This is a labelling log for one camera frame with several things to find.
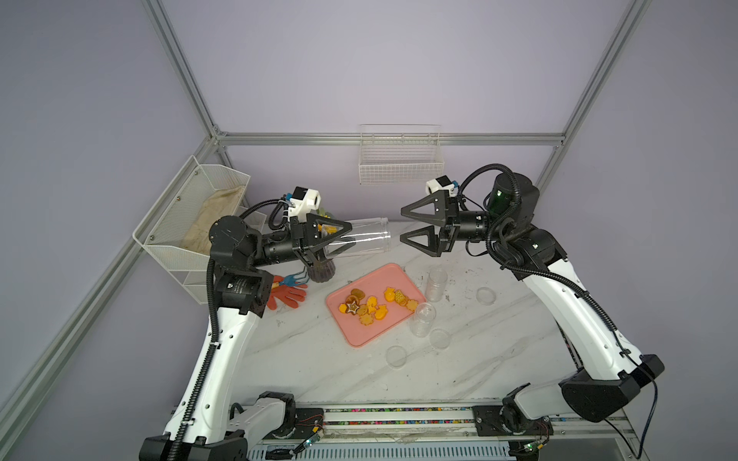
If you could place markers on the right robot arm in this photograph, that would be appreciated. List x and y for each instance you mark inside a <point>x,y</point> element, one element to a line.
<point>495,206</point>

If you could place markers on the clear jar with brown cookies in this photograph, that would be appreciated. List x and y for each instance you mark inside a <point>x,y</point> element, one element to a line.
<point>372,235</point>

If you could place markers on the purple ribbed glass vase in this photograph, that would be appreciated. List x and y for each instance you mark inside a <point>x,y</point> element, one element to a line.
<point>322,271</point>

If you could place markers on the brown and orange cookies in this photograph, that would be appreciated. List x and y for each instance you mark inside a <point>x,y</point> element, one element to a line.
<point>353,303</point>

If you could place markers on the clear jar with orange cookies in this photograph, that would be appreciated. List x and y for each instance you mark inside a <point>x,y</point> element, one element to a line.
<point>422,320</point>

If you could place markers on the red rubber glove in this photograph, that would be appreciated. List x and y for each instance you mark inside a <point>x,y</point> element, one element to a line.
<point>290,295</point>

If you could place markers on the pink plastic tray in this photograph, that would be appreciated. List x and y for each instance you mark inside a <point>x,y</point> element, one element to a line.
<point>374,284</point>

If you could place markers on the clear plastic cookie jar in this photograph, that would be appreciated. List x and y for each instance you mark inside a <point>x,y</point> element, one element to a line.
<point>436,284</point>

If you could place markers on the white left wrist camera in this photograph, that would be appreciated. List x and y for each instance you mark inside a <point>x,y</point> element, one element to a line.
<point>302,202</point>

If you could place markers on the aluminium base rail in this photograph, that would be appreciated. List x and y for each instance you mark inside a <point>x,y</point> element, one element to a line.
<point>443,431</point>

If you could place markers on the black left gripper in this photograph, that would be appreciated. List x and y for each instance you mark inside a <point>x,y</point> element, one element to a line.
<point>300,234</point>

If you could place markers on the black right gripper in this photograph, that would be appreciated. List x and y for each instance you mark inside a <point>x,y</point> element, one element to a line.
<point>452,220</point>

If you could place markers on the clear plastic jar lid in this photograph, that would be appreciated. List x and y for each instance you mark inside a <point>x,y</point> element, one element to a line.
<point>486,296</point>

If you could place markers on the white mesh wall basket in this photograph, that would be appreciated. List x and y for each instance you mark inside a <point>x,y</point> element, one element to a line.
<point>163,228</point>

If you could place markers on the beige cloth in basket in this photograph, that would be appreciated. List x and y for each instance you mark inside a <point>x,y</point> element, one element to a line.
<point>223,202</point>

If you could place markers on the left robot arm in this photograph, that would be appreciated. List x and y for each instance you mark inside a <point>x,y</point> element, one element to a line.
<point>209,424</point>

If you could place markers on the white wire wall basket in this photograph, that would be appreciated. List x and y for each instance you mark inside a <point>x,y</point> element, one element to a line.
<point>399,153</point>

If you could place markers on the aluminium frame profile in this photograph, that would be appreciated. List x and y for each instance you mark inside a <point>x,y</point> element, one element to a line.
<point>102,102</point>

